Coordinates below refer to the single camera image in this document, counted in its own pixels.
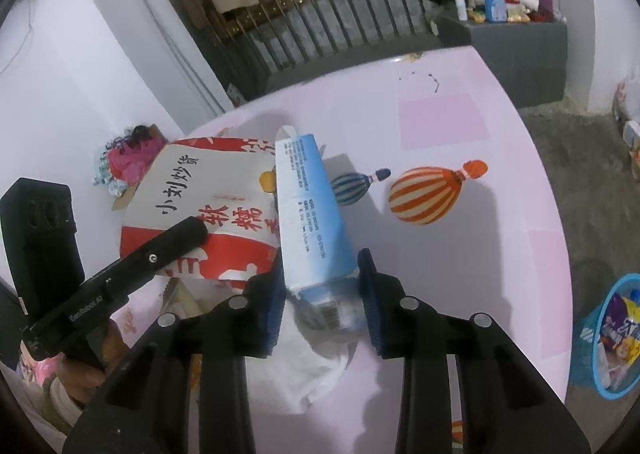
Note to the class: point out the floor litter pile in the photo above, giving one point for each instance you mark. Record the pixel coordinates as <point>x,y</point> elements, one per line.
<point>630,128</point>

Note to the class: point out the blue white carton box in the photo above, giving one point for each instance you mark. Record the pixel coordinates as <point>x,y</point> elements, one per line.
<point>310,234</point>

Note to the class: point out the metal railing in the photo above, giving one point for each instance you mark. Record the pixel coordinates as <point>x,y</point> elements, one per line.
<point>325,13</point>

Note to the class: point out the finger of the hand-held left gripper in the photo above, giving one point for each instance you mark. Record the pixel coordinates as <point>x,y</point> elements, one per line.
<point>165,246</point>

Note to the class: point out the person's left hand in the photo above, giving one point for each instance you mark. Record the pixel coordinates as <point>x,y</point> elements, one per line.
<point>85,376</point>

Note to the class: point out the red white paper bag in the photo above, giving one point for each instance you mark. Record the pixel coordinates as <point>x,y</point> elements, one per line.
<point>200,184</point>

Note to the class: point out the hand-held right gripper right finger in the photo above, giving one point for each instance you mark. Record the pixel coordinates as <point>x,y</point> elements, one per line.
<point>369,314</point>

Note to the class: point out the small white bottle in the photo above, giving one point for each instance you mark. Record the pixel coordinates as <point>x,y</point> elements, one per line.
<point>461,8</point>

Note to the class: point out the person's left forearm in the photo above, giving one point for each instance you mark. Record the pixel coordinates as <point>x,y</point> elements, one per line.
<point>30,409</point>

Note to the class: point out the grey cabinet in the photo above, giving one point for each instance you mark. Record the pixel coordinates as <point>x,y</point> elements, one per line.
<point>520,58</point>

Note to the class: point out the crumpled white tissue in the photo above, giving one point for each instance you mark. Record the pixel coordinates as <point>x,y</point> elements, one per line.
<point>310,374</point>

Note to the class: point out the yellow purple snack packet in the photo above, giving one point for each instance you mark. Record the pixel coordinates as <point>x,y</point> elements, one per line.
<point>622,334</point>

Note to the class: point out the blue plastic basket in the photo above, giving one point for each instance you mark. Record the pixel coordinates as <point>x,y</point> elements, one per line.
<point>585,349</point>

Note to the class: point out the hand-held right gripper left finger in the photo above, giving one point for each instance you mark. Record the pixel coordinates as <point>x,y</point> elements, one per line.
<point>274,314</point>

